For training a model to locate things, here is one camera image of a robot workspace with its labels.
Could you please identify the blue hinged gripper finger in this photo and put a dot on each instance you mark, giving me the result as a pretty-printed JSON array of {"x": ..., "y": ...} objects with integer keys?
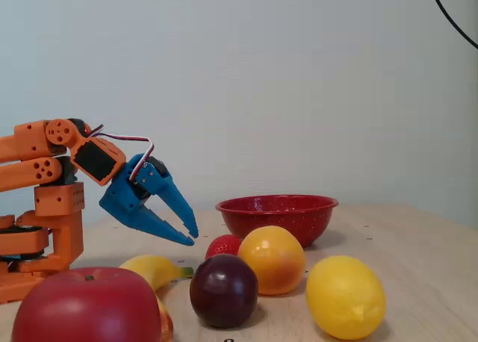
[{"x": 172, "y": 196}]

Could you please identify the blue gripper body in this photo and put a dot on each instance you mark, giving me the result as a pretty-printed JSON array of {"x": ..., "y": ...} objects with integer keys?
[{"x": 125, "y": 193}]

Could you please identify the red speckled bowl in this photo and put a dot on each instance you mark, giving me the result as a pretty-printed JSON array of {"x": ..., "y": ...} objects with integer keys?
[{"x": 298, "y": 219}]

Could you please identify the yellow banana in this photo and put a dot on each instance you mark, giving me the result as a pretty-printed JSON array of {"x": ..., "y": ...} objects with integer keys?
[{"x": 153, "y": 269}]

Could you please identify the orange robot base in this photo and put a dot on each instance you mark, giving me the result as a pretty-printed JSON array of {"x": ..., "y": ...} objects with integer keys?
[{"x": 63, "y": 237}]

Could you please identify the yellow lemon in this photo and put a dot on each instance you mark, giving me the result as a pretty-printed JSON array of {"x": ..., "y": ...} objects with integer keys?
[{"x": 343, "y": 297}]

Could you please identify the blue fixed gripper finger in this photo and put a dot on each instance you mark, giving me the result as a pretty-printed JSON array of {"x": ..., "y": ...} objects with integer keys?
[{"x": 164, "y": 228}]

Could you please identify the red strawberry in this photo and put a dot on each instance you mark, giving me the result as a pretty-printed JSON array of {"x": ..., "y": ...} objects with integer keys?
[{"x": 224, "y": 245}]

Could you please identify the dark purple plum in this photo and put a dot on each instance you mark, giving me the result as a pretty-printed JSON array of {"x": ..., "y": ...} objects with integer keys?
[{"x": 224, "y": 291}]

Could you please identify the red apple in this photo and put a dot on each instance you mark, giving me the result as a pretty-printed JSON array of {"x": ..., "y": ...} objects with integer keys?
[{"x": 86, "y": 312}]

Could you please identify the orange fruit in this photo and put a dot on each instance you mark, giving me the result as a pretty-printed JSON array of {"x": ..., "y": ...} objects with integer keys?
[{"x": 272, "y": 260}]

